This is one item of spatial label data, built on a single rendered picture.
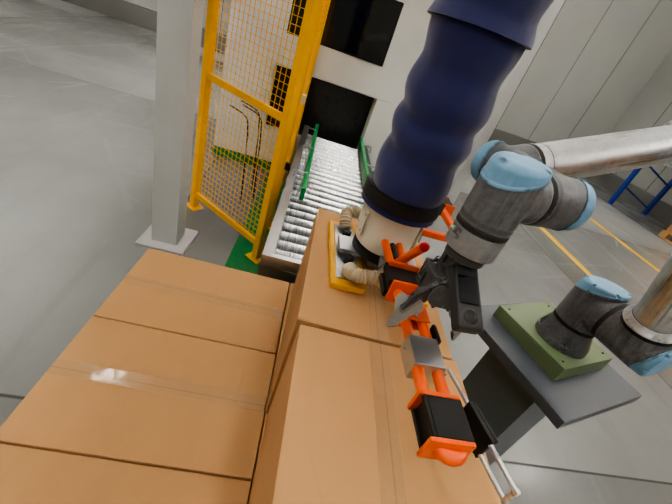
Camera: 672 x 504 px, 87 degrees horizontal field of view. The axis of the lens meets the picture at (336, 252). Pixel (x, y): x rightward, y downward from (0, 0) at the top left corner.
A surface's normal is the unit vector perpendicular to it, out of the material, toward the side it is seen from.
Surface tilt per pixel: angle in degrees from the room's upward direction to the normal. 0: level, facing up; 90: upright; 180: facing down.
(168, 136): 90
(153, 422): 0
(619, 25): 90
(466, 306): 28
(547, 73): 90
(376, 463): 0
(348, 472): 0
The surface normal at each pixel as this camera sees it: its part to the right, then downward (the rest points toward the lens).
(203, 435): 0.30, -0.79
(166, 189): -0.01, 0.55
